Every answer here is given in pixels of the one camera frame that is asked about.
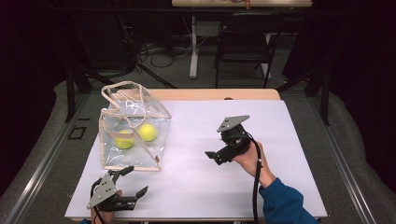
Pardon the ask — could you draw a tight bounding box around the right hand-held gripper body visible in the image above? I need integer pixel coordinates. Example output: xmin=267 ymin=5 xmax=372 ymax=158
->
xmin=216 ymin=114 xmax=253 ymax=163

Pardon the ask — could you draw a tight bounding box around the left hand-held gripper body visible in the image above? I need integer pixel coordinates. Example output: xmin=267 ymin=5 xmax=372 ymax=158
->
xmin=86 ymin=173 xmax=138 ymax=213

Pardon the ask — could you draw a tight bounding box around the clear plastic bag beige trim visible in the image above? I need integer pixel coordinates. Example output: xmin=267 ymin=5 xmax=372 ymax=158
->
xmin=98 ymin=80 xmax=173 ymax=173

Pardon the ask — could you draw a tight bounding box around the yellow tennis ball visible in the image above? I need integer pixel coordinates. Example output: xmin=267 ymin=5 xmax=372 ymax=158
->
xmin=137 ymin=122 xmax=159 ymax=143
xmin=114 ymin=129 xmax=135 ymax=150

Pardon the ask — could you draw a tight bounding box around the person's right hand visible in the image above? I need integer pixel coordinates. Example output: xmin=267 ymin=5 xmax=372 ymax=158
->
xmin=232 ymin=141 xmax=277 ymax=189

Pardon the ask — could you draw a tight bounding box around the person's left hand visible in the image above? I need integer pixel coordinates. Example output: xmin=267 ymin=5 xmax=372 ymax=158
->
xmin=90 ymin=189 xmax=124 ymax=224

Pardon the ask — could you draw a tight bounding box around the white table mat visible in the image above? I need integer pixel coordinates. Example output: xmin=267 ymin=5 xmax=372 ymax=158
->
xmin=64 ymin=99 xmax=329 ymax=220

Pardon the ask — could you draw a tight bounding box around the wooden table with white legs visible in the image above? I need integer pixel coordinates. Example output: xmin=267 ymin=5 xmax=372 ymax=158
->
xmin=171 ymin=0 xmax=313 ymax=80

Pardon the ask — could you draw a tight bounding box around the black metal stand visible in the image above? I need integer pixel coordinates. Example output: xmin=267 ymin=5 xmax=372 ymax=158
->
xmin=275 ymin=64 xmax=331 ymax=127
xmin=64 ymin=62 xmax=106 ymax=123

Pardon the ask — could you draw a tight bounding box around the black tripod stand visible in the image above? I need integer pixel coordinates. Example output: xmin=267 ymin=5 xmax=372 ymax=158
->
xmin=122 ymin=18 xmax=177 ymax=90

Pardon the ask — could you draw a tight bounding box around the black chair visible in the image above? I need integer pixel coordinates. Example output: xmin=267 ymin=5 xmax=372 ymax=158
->
xmin=214 ymin=12 xmax=286 ymax=90

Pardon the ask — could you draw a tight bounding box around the dark curtain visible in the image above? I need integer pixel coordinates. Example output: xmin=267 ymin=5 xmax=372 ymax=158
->
xmin=326 ymin=0 xmax=396 ymax=195
xmin=0 ymin=0 xmax=68 ymax=199

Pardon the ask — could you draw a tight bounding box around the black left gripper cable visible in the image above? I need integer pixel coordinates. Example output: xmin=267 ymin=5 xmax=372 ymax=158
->
xmin=90 ymin=177 xmax=107 ymax=224

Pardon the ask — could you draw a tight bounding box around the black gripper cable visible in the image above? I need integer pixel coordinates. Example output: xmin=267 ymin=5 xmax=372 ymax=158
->
xmin=90 ymin=177 xmax=107 ymax=224
xmin=244 ymin=132 xmax=264 ymax=224

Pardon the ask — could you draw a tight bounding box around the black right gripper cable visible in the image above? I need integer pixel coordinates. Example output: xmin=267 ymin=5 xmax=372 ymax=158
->
xmin=244 ymin=132 xmax=264 ymax=224

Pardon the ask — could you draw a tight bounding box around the metal floor rail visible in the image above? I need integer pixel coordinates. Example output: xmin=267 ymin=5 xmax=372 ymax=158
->
xmin=3 ymin=92 xmax=92 ymax=224
xmin=307 ymin=92 xmax=379 ymax=224

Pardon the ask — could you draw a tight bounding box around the tangle of floor cables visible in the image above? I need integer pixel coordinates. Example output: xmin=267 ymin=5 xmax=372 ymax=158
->
xmin=138 ymin=38 xmax=192 ymax=69

